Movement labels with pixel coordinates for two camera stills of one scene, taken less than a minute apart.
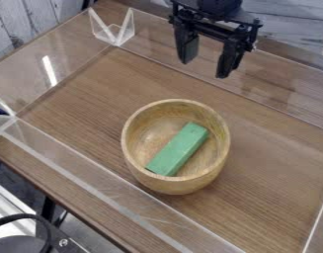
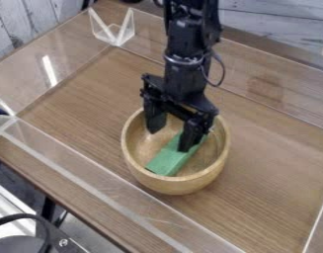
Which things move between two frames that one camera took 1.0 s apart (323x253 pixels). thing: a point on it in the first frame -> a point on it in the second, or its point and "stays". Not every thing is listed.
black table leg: [50, 209] stays
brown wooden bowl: [152, 127] stays
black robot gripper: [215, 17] -> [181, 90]
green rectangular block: [178, 150] stays
